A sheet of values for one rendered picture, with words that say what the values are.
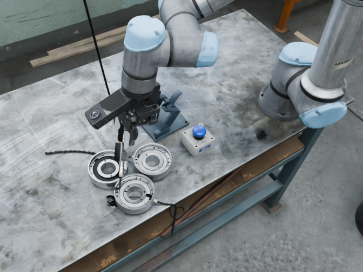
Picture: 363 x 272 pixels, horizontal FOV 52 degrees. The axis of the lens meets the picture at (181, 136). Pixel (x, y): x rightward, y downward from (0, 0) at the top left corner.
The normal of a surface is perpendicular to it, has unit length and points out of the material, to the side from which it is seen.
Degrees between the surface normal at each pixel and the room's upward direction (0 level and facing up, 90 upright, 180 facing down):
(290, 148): 0
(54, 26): 90
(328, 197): 0
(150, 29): 8
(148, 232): 0
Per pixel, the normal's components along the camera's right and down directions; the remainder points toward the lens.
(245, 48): 0.08, -0.61
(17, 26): 0.56, 0.68
